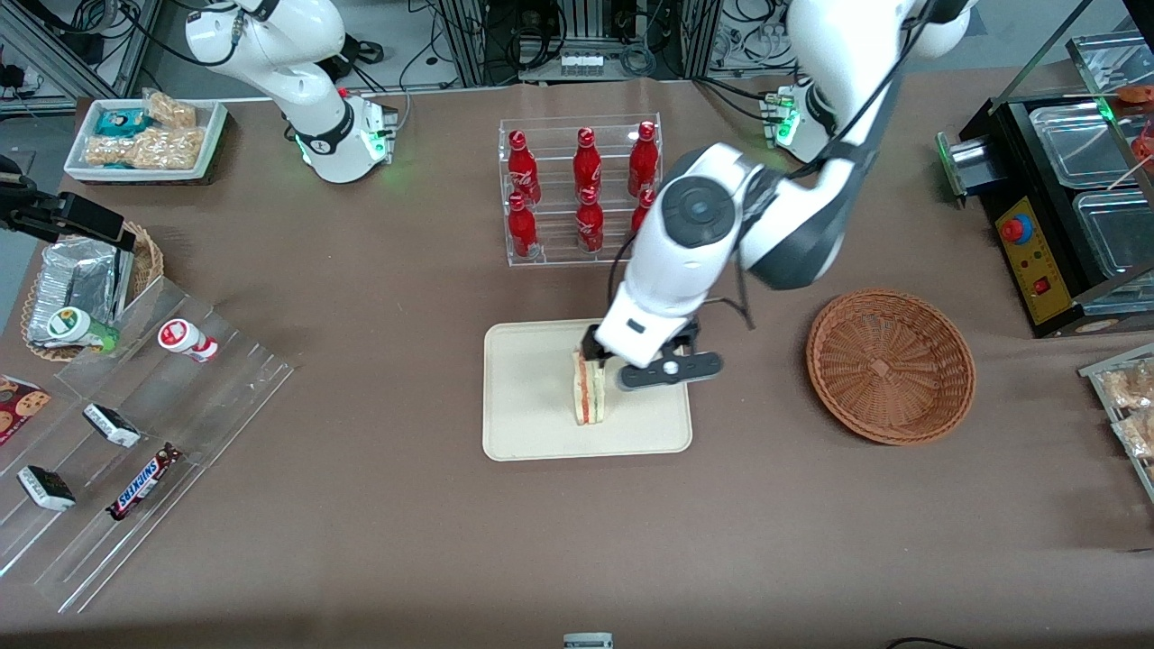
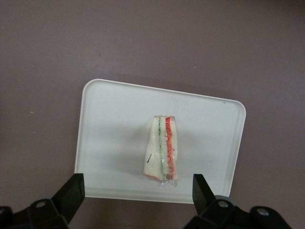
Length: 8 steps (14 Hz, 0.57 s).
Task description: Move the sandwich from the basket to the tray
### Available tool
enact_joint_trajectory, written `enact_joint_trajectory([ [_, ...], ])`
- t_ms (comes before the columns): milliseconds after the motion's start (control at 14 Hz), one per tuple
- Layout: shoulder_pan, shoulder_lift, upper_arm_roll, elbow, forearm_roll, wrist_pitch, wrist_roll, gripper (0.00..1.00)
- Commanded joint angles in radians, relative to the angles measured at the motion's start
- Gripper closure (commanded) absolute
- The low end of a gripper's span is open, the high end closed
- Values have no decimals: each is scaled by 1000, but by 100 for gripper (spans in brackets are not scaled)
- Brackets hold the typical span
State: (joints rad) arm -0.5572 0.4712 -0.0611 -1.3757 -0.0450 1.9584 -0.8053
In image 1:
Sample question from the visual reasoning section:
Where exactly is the white rectangular snack tray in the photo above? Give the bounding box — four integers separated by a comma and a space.
63, 96, 228, 182

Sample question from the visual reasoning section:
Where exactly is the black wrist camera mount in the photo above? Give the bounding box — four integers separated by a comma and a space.
617, 315, 724, 391

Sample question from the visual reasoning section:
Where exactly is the layered sandwich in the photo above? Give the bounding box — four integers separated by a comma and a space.
571, 349, 608, 427

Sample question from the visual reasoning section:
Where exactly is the black food warmer appliance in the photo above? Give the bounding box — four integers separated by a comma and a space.
958, 90, 1154, 340

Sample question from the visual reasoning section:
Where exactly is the electronics rack with cables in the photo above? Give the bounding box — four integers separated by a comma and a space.
431, 0, 727, 87

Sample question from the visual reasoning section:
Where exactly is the green lidded drink bottle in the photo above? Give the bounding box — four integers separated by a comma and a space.
47, 306, 121, 353

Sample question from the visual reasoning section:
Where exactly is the clear plastic food container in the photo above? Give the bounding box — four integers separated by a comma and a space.
1029, 102, 1150, 189
1073, 189, 1154, 280

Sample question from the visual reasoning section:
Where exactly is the black and white snack bar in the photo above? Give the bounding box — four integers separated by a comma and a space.
17, 465, 78, 513
82, 403, 142, 449

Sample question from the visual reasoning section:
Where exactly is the grey box with green light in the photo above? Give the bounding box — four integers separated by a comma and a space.
936, 131, 995, 201

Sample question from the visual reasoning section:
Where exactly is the teal snack packet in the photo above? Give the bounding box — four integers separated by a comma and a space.
95, 107, 151, 138

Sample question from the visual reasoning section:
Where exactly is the Snickers chocolate bar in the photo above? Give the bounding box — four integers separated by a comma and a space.
106, 443, 185, 522

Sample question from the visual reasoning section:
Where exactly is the cream rectangular serving tray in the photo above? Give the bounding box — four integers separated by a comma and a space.
482, 319, 693, 462

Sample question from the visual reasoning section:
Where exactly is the red lidded yogurt drink bottle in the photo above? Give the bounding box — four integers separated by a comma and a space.
158, 318, 220, 363

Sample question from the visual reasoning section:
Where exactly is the clear acrylic sneeze guard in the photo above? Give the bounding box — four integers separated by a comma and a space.
1067, 30, 1154, 186

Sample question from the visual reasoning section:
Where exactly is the wrapped rice cracker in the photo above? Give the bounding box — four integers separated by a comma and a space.
1116, 410, 1154, 461
1104, 359, 1154, 411

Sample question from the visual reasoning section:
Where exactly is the large brown wicker basket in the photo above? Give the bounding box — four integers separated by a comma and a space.
806, 288, 977, 446

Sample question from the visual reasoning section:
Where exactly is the clear acrylic bottle rack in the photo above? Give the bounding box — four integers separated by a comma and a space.
498, 113, 664, 268

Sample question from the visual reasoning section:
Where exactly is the small rice cracker pack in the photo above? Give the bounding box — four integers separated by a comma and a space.
143, 89, 198, 129

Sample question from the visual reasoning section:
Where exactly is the silver foil package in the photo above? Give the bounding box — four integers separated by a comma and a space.
27, 236, 136, 348

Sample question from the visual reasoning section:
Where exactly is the aluminium frame structure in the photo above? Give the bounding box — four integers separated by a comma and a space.
0, 0, 165, 102

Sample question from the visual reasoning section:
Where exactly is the grey metal snack tray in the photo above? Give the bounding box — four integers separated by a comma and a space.
1078, 343, 1154, 502

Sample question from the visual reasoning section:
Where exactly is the large rice cracker pack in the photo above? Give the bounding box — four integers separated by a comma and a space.
85, 127, 207, 171

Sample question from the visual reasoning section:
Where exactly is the clear acrylic tiered shelf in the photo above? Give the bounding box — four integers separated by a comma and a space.
0, 275, 297, 615

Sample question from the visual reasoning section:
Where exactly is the small wicker basket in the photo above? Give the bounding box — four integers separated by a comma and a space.
20, 221, 165, 362

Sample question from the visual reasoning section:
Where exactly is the red chocolate chip cookie box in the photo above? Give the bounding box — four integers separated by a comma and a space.
0, 374, 52, 447

